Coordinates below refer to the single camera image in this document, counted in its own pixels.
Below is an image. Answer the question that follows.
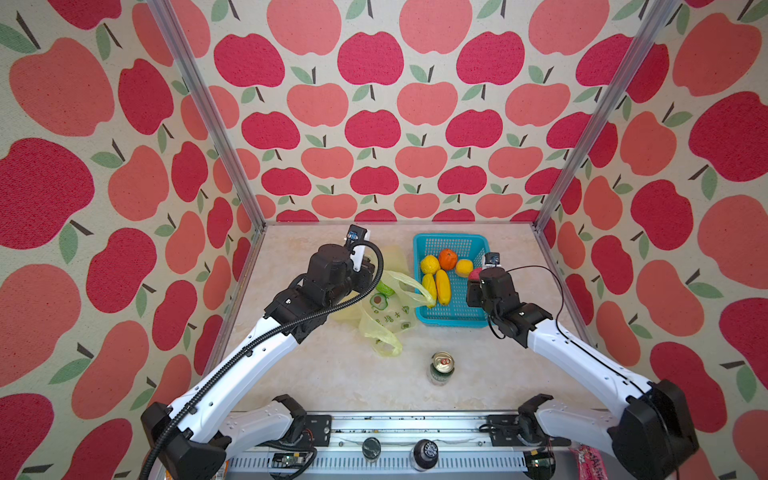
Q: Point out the yellow toy peach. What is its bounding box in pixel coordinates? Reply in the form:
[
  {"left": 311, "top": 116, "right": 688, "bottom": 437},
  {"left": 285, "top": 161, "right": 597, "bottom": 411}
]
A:
[{"left": 454, "top": 259, "right": 475, "bottom": 278}]

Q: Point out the yellow toy banana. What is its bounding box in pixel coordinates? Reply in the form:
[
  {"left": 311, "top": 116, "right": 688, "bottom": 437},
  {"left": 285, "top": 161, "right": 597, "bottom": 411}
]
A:
[{"left": 434, "top": 269, "right": 452, "bottom": 306}]

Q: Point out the orange toy tangerine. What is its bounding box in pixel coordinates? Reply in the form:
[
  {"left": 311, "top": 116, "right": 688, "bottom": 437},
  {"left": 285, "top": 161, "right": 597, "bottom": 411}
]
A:
[{"left": 438, "top": 248, "right": 459, "bottom": 271}]

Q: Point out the yellow toy corn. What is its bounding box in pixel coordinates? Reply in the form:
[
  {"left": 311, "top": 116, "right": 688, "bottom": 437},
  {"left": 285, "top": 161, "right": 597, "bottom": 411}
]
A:
[{"left": 422, "top": 274, "right": 437, "bottom": 308}]

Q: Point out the yellow plastic bag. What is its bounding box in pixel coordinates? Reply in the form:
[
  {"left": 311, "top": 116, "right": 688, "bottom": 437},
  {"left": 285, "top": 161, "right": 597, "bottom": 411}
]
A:
[{"left": 331, "top": 245, "right": 429, "bottom": 357}]

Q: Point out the yellow toy fruit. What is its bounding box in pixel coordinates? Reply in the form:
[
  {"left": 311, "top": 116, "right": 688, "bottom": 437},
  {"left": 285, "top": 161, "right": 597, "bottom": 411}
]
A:
[{"left": 419, "top": 255, "right": 441, "bottom": 275}]

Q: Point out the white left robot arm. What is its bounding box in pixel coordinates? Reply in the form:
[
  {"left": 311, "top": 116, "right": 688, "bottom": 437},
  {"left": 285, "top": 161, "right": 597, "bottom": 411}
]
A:
[{"left": 139, "top": 238, "right": 384, "bottom": 479}]

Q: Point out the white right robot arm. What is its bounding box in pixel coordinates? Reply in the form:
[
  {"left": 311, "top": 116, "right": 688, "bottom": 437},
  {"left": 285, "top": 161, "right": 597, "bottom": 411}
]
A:
[{"left": 467, "top": 266, "right": 700, "bottom": 479}]

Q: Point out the green toy fruit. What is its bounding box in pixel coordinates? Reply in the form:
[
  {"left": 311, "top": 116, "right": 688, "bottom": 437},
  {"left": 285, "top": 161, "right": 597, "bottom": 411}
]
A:
[{"left": 376, "top": 281, "right": 395, "bottom": 298}]

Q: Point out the teal plastic basket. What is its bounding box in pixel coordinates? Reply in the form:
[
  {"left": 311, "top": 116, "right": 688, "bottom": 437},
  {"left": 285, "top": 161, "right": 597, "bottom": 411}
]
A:
[{"left": 413, "top": 233, "right": 490, "bottom": 328}]

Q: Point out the green drink can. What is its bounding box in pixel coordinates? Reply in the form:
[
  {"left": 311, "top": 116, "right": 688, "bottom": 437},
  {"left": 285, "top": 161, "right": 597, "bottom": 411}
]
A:
[{"left": 428, "top": 351, "right": 455, "bottom": 386}]

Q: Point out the grey round button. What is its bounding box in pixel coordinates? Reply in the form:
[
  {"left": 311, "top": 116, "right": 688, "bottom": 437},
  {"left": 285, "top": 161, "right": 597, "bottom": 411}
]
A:
[{"left": 361, "top": 437, "right": 382, "bottom": 463}]

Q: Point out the black round knob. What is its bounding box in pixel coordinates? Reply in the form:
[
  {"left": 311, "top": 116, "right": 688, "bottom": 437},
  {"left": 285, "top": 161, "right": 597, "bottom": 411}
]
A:
[{"left": 410, "top": 439, "right": 439, "bottom": 472}]

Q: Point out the pink snack packet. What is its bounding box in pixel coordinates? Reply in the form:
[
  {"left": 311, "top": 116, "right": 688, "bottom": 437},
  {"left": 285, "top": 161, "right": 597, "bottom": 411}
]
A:
[{"left": 570, "top": 445, "right": 608, "bottom": 480}]

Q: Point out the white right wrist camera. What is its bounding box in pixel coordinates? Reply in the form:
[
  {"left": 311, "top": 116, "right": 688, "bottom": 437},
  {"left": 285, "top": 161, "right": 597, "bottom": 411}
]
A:
[{"left": 483, "top": 252, "right": 501, "bottom": 269}]

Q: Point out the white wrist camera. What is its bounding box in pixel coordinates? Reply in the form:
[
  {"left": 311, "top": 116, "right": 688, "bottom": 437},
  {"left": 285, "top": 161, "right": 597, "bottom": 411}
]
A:
[
  {"left": 483, "top": 252, "right": 501, "bottom": 269},
  {"left": 345, "top": 224, "right": 370, "bottom": 272}
]

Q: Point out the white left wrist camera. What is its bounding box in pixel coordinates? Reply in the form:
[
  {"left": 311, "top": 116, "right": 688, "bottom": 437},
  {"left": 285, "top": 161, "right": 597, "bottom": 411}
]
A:
[{"left": 345, "top": 224, "right": 370, "bottom": 272}]

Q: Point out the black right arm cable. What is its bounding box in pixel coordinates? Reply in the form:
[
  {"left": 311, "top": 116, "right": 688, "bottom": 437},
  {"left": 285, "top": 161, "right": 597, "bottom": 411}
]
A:
[{"left": 485, "top": 265, "right": 685, "bottom": 480}]

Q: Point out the left aluminium corner post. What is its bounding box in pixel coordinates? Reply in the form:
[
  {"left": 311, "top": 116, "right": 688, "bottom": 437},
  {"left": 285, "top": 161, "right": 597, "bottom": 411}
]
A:
[{"left": 148, "top": 0, "right": 266, "bottom": 235}]

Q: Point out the aluminium corner post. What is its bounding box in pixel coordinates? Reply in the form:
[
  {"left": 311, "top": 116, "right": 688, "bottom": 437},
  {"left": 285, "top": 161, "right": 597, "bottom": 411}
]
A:
[
  {"left": 148, "top": 0, "right": 266, "bottom": 235},
  {"left": 533, "top": 0, "right": 682, "bottom": 234}
]

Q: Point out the aluminium front rail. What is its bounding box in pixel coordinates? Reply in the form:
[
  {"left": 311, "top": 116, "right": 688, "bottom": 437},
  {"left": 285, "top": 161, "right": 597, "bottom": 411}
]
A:
[{"left": 161, "top": 410, "right": 670, "bottom": 480}]

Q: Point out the black corrugated cable conduit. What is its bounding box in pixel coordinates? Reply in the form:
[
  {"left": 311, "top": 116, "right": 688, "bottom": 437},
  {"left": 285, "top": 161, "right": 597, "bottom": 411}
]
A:
[{"left": 137, "top": 239, "right": 385, "bottom": 480}]

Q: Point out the right aluminium corner post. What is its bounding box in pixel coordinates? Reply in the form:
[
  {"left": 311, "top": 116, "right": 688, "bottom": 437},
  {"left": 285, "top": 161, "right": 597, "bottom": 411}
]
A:
[{"left": 533, "top": 0, "right": 682, "bottom": 234}]

